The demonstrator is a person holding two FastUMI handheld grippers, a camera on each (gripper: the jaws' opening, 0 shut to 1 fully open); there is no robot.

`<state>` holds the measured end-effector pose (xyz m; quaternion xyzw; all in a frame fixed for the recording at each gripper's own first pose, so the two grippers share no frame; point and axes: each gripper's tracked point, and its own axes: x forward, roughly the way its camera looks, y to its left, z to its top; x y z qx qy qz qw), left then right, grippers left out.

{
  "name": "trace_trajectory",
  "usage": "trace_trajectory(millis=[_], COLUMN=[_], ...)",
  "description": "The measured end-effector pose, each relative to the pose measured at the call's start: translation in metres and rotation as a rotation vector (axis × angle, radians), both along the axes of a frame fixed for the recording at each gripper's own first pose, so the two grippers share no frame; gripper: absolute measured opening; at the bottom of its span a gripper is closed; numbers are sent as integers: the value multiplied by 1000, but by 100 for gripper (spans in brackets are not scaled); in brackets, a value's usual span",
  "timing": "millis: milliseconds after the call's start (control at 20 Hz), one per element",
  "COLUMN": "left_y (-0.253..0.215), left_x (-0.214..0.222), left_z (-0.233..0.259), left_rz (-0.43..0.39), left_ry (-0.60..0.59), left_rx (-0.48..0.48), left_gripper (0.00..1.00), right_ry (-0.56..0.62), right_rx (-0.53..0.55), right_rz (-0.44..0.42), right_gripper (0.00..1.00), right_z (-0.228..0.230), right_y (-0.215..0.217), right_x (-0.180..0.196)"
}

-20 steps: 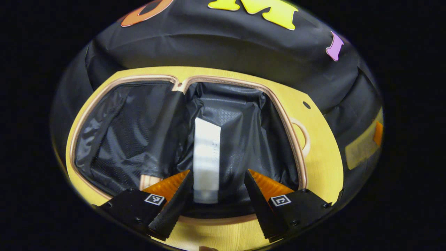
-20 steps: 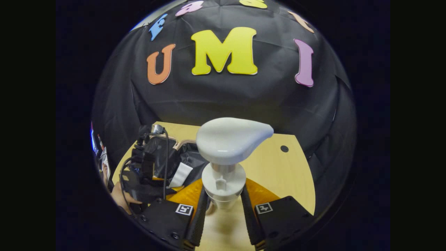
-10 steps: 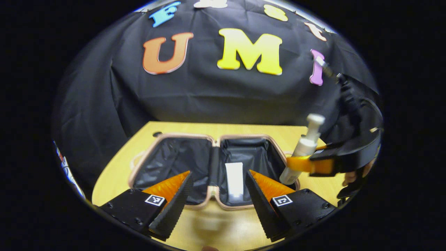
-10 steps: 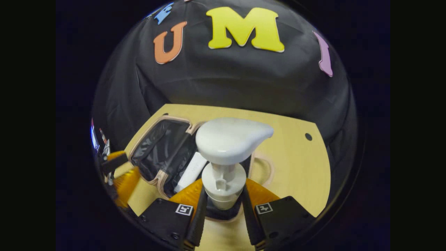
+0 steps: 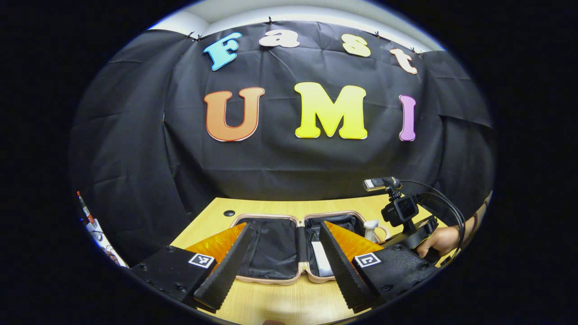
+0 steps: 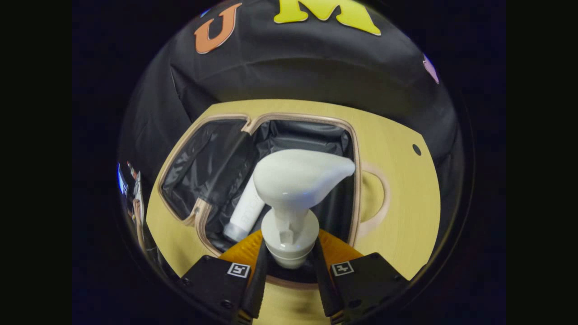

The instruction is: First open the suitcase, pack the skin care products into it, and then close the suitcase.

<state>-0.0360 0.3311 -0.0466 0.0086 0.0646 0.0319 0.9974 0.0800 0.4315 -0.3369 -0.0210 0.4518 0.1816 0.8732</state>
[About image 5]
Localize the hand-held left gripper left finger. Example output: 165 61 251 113
131 221 253 313

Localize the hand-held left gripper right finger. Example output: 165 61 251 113
319 220 441 313

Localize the white squeeze tube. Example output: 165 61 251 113
312 241 334 277

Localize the pink suitcase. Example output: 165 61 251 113
230 210 389 286

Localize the black backdrop cloth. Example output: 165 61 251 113
68 20 496 267

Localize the white printed banner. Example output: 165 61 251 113
76 190 129 268

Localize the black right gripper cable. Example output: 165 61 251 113
400 180 466 253

